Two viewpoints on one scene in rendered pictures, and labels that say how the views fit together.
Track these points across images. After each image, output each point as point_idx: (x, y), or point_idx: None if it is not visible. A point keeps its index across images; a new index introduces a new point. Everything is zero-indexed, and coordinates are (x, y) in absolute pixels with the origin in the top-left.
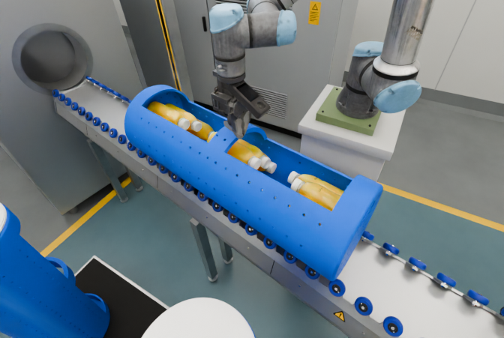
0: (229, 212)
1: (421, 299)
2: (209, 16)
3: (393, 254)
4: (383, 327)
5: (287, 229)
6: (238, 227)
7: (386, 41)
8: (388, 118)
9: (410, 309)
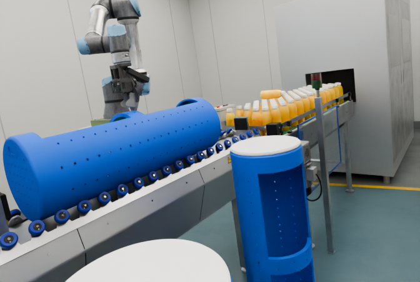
0: (162, 170)
1: (222, 143)
2: (114, 27)
3: None
4: (235, 142)
5: (199, 118)
6: (172, 176)
7: (133, 59)
8: None
9: None
